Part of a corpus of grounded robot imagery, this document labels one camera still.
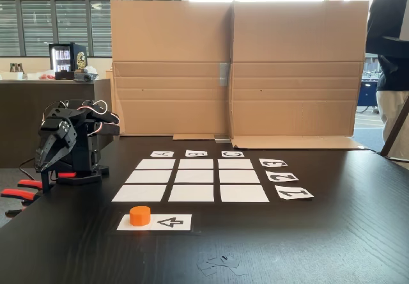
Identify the round orange token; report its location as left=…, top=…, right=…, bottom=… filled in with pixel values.
left=129, top=205, right=151, bottom=227

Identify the white paper grid square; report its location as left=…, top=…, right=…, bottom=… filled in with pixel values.
left=167, top=184, right=215, bottom=203
left=125, top=170, right=173, bottom=184
left=111, top=184, right=167, bottom=203
left=178, top=159, right=214, bottom=170
left=218, top=159, right=255, bottom=170
left=219, top=170, right=262, bottom=184
left=174, top=170, right=214, bottom=184
left=219, top=184, right=271, bottom=203
left=136, top=159, right=176, bottom=170

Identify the black and red clamp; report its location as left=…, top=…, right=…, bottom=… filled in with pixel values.
left=0, top=189, right=40, bottom=217
left=17, top=168, right=78, bottom=196

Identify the small grey device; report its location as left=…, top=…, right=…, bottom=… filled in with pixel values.
left=75, top=70, right=96, bottom=83

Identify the black mini fridge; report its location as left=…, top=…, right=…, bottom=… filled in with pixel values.
left=48, top=42, right=88, bottom=74

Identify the white paper sheet with arrow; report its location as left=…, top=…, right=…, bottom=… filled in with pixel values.
left=116, top=214, right=193, bottom=232

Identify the paper label number 3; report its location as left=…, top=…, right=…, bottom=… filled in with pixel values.
left=258, top=158, right=288, bottom=169

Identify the paper label number 2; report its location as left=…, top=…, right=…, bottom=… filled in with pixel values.
left=265, top=170, right=300, bottom=182

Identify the brown cardboard screen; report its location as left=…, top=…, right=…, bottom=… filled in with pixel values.
left=110, top=0, right=370, bottom=151

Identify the paper label number 1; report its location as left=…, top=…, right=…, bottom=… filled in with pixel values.
left=274, top=187, right=314, bottom=201

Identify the brown slanted stand leg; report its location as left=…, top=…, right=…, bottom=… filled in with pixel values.
left=380, top=104, right=409, bottom=157

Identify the person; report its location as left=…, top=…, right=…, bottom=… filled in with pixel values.
left=366, top=0, right=409, bottom=161

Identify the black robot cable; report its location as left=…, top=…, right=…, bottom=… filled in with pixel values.
left=19, top=157, right=42, bottom=182

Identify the black tape grid frame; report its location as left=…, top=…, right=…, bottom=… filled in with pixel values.
left=110, top=157, right=272, bottom=205

